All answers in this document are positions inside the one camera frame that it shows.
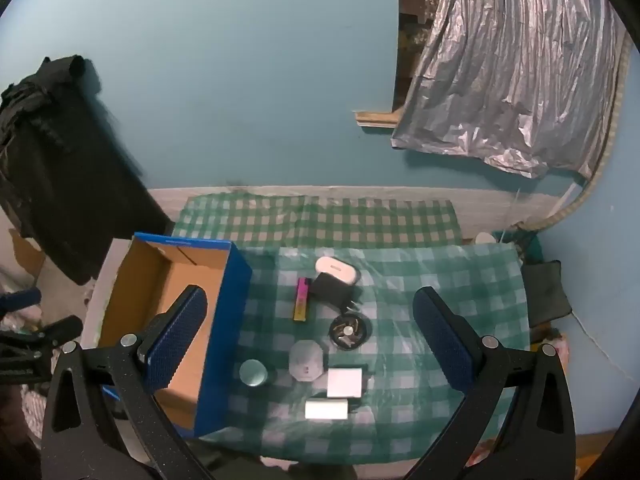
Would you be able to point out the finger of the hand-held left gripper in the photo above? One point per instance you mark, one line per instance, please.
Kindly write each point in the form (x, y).
(60, 329)
(20, 300)

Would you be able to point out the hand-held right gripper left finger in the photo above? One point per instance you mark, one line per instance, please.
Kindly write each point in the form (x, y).
(175, 340)

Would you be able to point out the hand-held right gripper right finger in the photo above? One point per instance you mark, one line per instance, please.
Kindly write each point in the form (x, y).
(445, 340)

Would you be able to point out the blue cardboard box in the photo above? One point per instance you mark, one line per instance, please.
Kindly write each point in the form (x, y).
(235, 335)

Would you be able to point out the round teal tin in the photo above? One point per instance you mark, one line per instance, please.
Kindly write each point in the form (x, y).
(252, 372)

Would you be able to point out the white cube charger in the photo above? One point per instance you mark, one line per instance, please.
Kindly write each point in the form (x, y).
(344, 382)

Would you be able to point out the pink and yellow lighter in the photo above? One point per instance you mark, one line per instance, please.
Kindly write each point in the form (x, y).
(301, 300)

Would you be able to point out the white earbud case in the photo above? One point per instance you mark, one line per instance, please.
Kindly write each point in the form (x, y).
(332, 265)

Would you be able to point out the long white charger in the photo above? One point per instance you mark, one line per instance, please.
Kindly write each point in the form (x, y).
(325, 409)

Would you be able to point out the light green checked tablecloth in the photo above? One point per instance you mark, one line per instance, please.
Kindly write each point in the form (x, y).
(440, 270)

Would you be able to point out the white cup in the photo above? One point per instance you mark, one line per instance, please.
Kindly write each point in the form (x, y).
(483, 238)

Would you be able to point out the dark cushion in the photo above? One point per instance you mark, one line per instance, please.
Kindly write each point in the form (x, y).
(545, 295)

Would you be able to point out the pink plastic bag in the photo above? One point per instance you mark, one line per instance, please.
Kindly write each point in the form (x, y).
(556, 347)

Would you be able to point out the black hanging garment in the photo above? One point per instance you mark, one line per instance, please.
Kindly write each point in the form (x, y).
(60, 160)

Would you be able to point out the wooden ledge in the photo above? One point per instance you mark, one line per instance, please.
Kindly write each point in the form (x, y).
(375, 119)

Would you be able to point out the silver foil curtain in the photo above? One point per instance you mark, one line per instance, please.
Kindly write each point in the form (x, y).
(500, 85)

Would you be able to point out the window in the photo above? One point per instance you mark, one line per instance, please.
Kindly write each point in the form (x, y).
(412, 0)

